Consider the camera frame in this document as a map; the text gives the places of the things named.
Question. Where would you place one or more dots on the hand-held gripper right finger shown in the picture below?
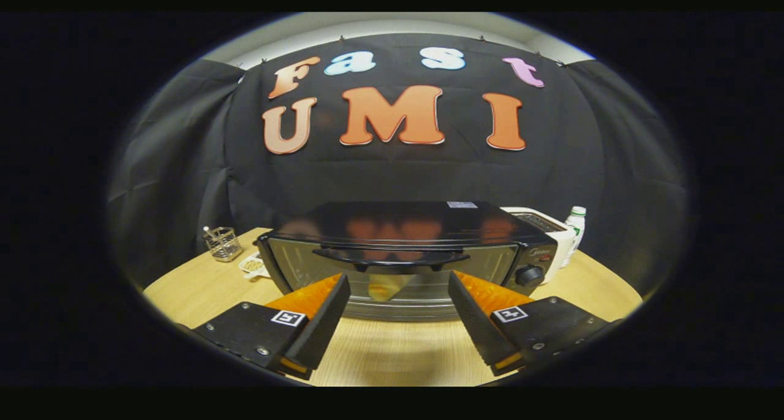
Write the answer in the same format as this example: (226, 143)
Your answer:
(474, 329)

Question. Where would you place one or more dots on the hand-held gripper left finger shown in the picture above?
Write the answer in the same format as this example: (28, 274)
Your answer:
(321, 328)

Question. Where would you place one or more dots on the golden croissant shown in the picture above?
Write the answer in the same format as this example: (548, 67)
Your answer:
(383, 288)

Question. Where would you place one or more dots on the black toaster oven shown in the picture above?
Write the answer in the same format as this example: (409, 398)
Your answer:
(398, 221)

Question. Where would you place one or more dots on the white bread toaster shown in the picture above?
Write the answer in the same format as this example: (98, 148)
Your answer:
(560, 236)

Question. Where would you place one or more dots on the small white snack dish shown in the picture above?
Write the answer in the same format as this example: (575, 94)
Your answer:
(252, 265)

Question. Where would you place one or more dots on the white drink bottle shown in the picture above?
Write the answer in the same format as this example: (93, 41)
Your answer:
(574, 230)

